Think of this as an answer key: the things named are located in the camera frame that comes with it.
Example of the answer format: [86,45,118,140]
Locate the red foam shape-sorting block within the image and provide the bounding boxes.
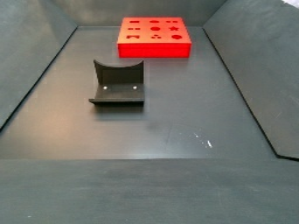
[116,17,192,58]

